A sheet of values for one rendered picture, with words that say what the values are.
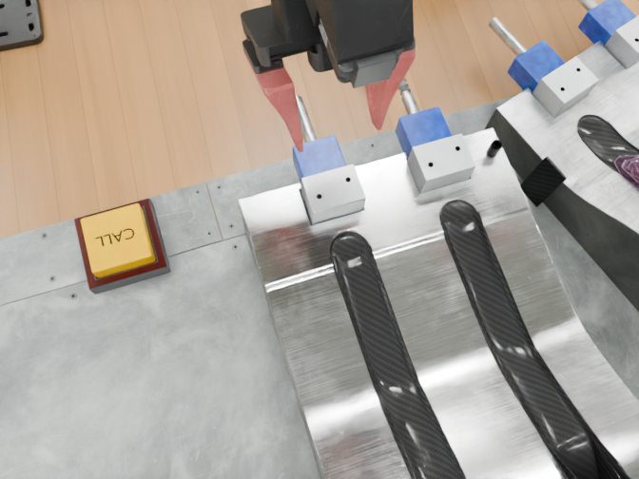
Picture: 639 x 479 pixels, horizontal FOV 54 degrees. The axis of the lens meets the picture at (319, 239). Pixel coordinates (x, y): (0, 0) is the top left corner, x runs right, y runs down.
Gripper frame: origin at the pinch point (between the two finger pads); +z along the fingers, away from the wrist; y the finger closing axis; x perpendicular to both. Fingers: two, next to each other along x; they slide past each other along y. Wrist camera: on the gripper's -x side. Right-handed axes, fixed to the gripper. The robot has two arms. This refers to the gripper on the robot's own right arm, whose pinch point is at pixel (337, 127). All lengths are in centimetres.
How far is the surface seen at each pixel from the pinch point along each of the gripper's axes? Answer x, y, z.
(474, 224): -0.2, 12.0, 14.3
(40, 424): 0.6, -32.3, 23.6
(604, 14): 17.2, 36.1, 6.2
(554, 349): -11.5, 14.1, 20.5
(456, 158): 3.2, 11.7, 8.7
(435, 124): 7.7, 11.7, 7.6
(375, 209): 3.2, 3.4, 11.8
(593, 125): 8.0, 30.0, 13.5
